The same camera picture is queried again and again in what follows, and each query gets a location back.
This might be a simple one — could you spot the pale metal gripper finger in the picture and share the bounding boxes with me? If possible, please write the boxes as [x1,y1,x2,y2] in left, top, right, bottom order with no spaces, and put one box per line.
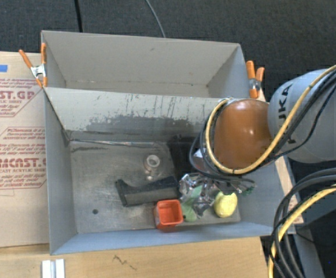
[179,173,206,196]
[191,194,215,215]

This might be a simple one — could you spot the pale green toy fruit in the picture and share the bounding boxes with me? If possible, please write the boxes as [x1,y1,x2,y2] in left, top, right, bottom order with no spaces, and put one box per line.
[181,185,204,223]

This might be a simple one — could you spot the yellow toy lemon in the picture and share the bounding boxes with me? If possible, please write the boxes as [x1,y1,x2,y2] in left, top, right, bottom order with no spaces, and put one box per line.
[213,191,239,218]

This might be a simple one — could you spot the orange square cup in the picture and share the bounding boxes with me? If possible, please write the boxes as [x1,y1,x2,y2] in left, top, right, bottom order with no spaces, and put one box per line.
[153,199,184,233]

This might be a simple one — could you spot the clear glass jar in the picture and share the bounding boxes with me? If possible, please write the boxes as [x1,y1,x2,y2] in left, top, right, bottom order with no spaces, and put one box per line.
[142,153,162,182]

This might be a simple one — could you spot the dark green flat block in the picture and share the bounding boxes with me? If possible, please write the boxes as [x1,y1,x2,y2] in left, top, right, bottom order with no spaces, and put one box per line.
[115,175,183,208]

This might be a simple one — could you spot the grey metal bin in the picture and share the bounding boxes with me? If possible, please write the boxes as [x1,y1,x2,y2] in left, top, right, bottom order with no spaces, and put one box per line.
[40,30,276,256]

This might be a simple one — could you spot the brown cardboard board red print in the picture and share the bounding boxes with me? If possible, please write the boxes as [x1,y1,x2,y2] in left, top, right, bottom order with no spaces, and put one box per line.
[0,50,50,250]

